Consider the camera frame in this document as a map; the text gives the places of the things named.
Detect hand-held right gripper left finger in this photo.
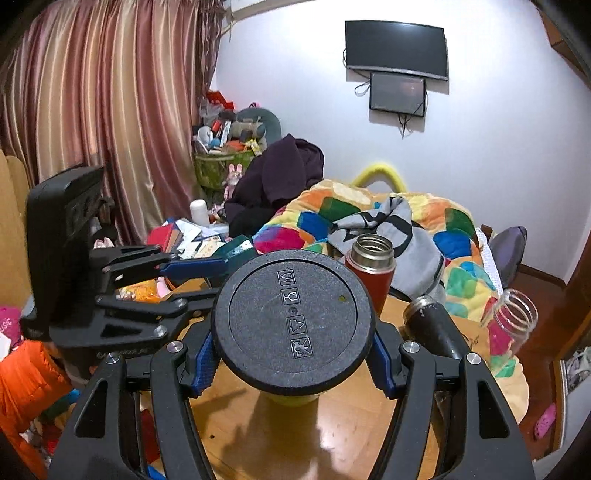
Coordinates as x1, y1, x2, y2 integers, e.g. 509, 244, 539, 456
46, 322, 227, 480

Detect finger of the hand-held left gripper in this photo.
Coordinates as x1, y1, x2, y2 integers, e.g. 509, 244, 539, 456
90, 244, 234, 296
50, 288, 220, 349

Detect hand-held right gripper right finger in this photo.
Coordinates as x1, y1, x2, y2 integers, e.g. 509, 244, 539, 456
367, 330, 539, 480

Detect orange snack packet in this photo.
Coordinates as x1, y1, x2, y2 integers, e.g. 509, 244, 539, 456
115, 282, 161, 304

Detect pile of books and papers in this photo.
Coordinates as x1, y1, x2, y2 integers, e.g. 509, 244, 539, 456
147, 217, 232, 260

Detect teal glossy container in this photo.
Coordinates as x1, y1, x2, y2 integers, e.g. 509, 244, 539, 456
216, 234, 258, 272

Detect wooden headboard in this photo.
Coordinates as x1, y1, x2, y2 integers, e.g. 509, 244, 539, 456
0, 150, 38, 315

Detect white bottle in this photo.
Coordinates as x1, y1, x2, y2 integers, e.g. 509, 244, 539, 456
190, 199, 212, 227

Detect black bottle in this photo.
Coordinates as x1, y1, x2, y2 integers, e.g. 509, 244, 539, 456
403, 295, 467, 361

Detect red thermos bottle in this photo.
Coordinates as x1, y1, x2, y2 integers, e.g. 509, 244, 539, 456
344, 234, 397, 319

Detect pink bunny toy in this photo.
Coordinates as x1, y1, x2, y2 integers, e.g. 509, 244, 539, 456
223, 164, 245, 200

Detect green basket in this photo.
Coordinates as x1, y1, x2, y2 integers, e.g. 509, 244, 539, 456
194, 150, 256, 191

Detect pink hat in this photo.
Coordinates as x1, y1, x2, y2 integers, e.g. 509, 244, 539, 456
0, 305, 25, 348

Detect grey cloth with black print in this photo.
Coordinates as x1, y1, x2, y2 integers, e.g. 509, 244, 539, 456
325, 194, 446, 305

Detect colourful patchwork blanket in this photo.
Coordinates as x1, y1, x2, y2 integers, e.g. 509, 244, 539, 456
252, 179, 529, 425

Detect dark purple garment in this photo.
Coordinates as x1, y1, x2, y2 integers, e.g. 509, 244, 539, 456
228, 134, 325, 237

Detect clear glass jar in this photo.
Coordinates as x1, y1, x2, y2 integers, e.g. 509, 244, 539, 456
480, 288, 539, 372

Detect pink striped curtain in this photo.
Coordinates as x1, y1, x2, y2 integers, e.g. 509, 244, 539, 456
0, 0, 232, 247

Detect orange jacket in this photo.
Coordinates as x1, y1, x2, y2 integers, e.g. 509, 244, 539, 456
0, 339, 75, 468

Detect pink slipper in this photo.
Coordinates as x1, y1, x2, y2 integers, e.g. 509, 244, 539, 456
534, 403, 557, 440

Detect white shoes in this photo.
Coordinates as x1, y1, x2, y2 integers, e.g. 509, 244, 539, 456
566, 348, 591, 385

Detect yellow hoop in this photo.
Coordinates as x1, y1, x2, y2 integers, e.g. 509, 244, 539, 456
349, 160, 407, 191

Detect small black wall screen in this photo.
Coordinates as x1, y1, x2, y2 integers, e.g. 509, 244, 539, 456
369, 71, 428, 118

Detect black wall television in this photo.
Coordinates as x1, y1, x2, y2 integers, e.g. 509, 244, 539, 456
345, 20, 450, 82

